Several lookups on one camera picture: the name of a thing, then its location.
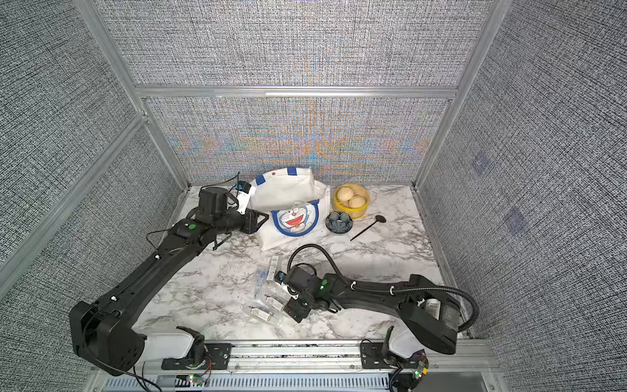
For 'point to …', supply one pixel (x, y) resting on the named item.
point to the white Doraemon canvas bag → (298, 207)
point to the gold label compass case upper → (275, 303)
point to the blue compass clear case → (260, 278)
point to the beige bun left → (344, 194)
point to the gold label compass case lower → (257, 312)
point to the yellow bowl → (357, 189)
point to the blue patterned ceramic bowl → (339, 222)
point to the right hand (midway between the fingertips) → (294, 295)
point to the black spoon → (379, 218)
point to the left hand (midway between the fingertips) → (267, 212)
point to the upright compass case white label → (273, 268)
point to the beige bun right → (357, 202)
